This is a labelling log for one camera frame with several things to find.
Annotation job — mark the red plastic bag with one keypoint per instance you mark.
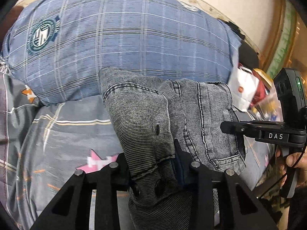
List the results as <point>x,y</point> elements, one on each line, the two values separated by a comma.
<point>260,93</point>

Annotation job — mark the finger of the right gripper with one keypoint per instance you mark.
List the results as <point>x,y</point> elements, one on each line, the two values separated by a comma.
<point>252,128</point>

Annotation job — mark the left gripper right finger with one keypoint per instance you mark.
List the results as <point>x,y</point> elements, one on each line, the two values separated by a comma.
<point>238,207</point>

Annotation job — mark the white Xiaomi paper bag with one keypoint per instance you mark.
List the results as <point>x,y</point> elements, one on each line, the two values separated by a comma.
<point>243,86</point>

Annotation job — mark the grey patterned bed sheet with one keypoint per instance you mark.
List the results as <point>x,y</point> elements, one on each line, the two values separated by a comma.
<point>41,147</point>

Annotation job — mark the blue plaid pillow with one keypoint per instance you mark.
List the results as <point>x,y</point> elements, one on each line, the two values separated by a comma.
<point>58,47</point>

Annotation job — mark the grey denim pants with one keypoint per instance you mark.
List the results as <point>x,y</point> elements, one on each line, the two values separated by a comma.
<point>149,115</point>

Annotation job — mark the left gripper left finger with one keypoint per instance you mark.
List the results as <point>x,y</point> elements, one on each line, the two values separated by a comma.
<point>70,207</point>

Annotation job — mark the black object behind pillow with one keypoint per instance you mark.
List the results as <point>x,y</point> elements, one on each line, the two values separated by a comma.
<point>247,55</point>

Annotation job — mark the clear plastic bag with items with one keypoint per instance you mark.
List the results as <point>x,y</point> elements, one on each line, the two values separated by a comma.
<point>268,109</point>

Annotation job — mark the person's right hand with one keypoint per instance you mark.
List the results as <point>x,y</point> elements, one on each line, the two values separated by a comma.
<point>283,163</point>

